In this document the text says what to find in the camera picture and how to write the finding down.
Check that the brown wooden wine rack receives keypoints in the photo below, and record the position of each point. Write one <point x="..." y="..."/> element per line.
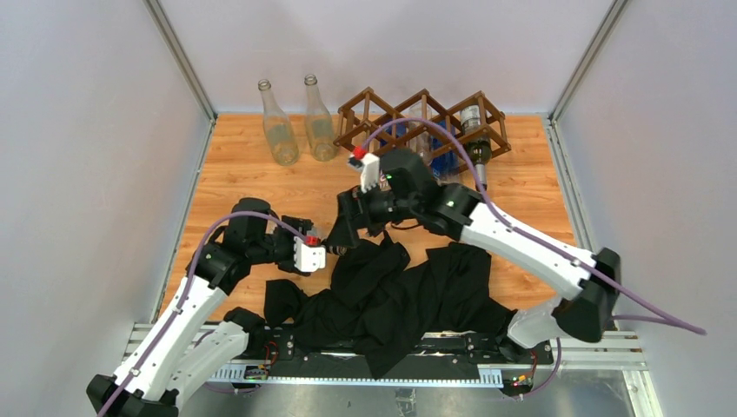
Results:
<point x="366" y="115"/>

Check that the dark green wine bottle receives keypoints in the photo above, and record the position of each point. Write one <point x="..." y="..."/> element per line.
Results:
<point x="478" y="149"/>

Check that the blue labelled clear bottle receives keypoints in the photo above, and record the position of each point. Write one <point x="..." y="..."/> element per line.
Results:
<point x="396" y="131"/>

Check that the aluminium frame rail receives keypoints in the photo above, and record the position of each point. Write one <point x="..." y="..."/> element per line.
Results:
<point x="617" y="351"/>

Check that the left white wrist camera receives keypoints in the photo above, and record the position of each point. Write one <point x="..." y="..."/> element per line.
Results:
<point x="309" y="254"/>

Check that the clear bottle dark label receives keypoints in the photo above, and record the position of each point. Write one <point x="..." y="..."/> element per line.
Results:
<point x="277" y="127"/>

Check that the black cloth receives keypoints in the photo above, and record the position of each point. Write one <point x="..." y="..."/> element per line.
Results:
<point x="377" y="299"/>

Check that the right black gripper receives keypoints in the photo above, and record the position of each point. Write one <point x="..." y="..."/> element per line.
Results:
<point x="352" y="207"/>

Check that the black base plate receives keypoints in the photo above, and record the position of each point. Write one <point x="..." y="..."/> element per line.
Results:
<point x="368" y="360"/>

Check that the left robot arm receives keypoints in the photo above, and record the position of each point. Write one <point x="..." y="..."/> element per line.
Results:
<point x="165" y="370"/>

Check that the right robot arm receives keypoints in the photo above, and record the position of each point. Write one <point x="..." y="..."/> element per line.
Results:
<point x="399" y="186"/>

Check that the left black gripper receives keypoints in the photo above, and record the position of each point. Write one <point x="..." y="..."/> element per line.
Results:
<point x="288" y="263"/>

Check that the small clear black-capped bottle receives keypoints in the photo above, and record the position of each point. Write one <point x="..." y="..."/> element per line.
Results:
<point x="331" y="248"/>

